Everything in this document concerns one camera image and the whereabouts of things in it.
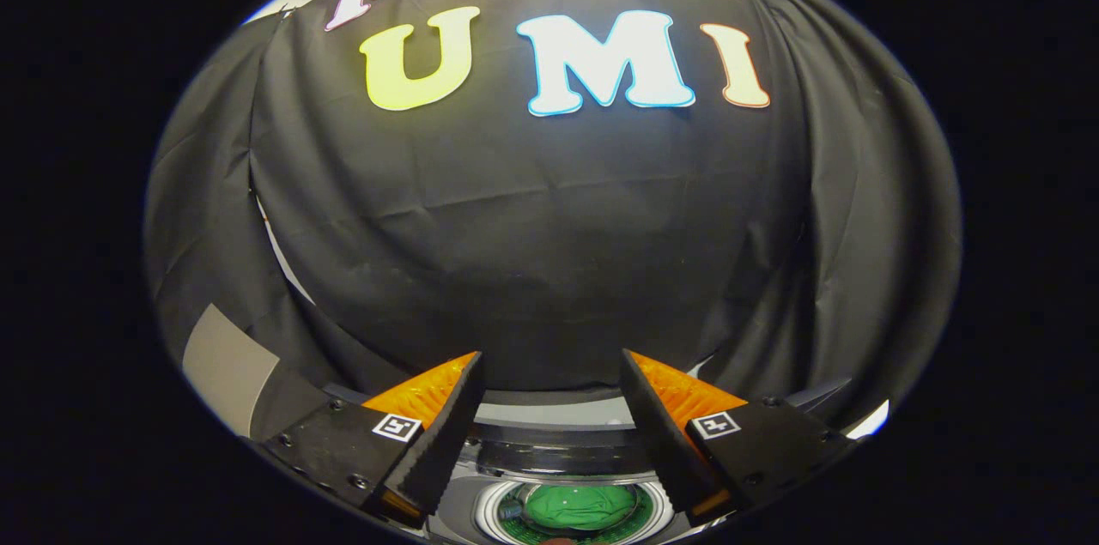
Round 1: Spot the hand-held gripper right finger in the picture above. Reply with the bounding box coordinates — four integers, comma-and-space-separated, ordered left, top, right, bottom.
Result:
620, 348, 859, 520

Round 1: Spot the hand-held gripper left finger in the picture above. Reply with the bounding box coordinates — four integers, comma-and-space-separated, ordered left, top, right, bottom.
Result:
262, 351, 486, 529

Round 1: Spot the dark grey washing machine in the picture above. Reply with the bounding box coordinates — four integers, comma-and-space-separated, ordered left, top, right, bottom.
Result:
425, 442, 696, 545

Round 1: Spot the green polo shirt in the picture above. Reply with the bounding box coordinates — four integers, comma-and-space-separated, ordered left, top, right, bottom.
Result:
524, 483, 638, 531

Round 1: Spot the white flat board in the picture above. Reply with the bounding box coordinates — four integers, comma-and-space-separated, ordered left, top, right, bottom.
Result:
846, 399, 890, 440

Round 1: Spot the black backdrop cloth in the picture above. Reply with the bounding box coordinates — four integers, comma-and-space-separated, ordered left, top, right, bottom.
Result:
144, 0, 962, 443

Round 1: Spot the grey cabinet with dark top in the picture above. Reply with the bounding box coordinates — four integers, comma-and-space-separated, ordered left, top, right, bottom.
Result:
182, 303, 344, 441

